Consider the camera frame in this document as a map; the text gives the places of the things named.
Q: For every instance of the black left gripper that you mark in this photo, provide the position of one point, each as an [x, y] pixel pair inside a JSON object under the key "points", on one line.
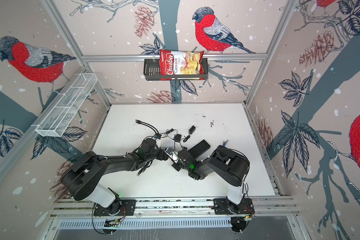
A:
{"points": [[161, 151]]}

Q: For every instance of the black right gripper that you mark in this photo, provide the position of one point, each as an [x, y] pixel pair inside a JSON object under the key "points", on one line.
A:
{"points": [[176, 167]]}

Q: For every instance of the black power adapter with cable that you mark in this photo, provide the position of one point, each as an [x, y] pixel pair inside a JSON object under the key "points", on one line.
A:
{"points": [[170, 134]]}

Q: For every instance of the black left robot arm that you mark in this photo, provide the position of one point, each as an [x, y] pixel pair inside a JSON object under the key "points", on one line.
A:
{"points": [[82, 181]]}

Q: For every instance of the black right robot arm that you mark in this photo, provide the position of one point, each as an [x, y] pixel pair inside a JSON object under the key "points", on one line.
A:
{"points": [[232, 166]]}

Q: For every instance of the red cassava chips bag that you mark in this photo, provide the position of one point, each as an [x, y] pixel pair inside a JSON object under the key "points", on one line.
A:
{"points": [[176, 63]]}

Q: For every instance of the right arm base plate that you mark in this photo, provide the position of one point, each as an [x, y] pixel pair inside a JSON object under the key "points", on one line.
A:
{"points": [[226, 207]]}

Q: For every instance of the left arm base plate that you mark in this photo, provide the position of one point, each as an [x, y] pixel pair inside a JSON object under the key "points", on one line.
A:
{"points": [[122, 207]]}

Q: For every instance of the black wall basket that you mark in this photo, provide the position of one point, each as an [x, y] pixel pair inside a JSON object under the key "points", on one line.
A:
{"points": [[152, 72]]}

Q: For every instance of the aluminium mounting rail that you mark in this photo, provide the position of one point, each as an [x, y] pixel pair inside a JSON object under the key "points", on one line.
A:
{"points": [[179, 207]]}

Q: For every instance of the white wire mesh shelf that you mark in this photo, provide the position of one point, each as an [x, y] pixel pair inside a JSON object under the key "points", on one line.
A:
{"points": [[60, 116]]}

